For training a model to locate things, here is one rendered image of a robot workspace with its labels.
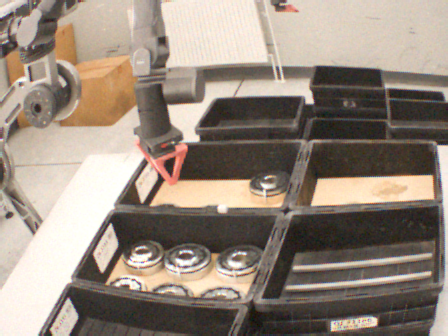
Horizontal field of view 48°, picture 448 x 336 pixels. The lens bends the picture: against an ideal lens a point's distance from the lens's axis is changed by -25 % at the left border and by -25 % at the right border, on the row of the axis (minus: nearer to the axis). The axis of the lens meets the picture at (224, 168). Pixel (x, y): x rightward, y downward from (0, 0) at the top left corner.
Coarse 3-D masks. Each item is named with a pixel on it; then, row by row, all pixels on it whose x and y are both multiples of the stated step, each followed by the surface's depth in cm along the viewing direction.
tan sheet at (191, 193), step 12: (192, 180) 166; (204, 180) 165; (216, 180) 164; (228, 180) 163; (240, 180) 162; (168, 192) 163; (180, 192) 162; (192, 192) 161; (204, 192) 160; (216, 192) 159; (228, 192) 158; (240, 192) 157; (156, 204) 159; (180, 204) 157; (192, 204) 156; (204, 204) 155; (228, 204) 153; (240, 204) 152; (252, 204) 151; (276, 204) 149
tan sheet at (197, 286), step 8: (216, 256) 136; (120, 264) 137; (112, 272) 134; (120, 272) 134; (128, 272) 134; (160, 272) 133; (144, 280) 131; (152, 280) 130; (160, 280) 130; (168, 280) 130; (176, 280) 129; (200, 280) 128; (208, 280) 128; (216, 280) 128; (192, 288) 126; (200, 288) 126; (240, 288) 124
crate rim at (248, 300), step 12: (108, 216) 137; (180, 216) 134; (192, 216) 133; (204, 216) 132; (216, 216) 132; (228, 216) 131; (240, 216) 130; (252, 216) 129; (264, 216) 129; (276, 216) 128; (276, 228) 124; (96, 240) 129; (264, 252) 117; (84, 264) 122; (264, 264) 114; (72, 276) 117; (108, 288) 113; (120, 288) 112; (252, 288) 108; (192, 300) 107; (204, 300) 107; (216, 300) 106; (228, 300) 106; (240, 300) 105; (252, 300) 105
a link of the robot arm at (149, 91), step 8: (144, 80) 112; (152, 80) 111; (160, 80) 110; (136, 88) 111; (144, 88) 110; (152, 88) 110; (160, 88) 111; (136, 96) 112; (144, 96) 111; (152, 96) 111; (160, 96) 112; (144, 104) 112; (152, 104) 112; (160, 104) 112
